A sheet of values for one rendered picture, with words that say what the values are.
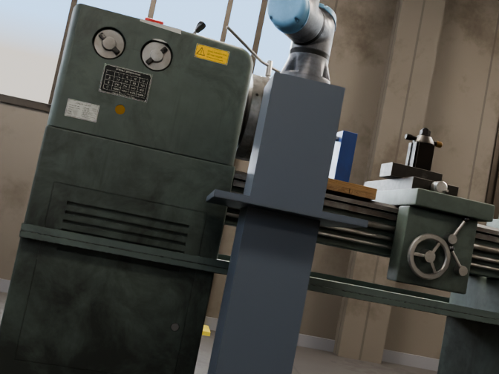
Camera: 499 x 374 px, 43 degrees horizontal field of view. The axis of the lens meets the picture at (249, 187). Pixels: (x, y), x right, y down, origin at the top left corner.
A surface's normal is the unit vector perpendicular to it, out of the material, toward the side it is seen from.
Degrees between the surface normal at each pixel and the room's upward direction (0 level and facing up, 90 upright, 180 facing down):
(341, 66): 90
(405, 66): 90
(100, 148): 90
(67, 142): 90
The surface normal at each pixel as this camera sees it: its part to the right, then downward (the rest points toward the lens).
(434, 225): 0.22, -0.04
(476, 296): -0.96, -0.21
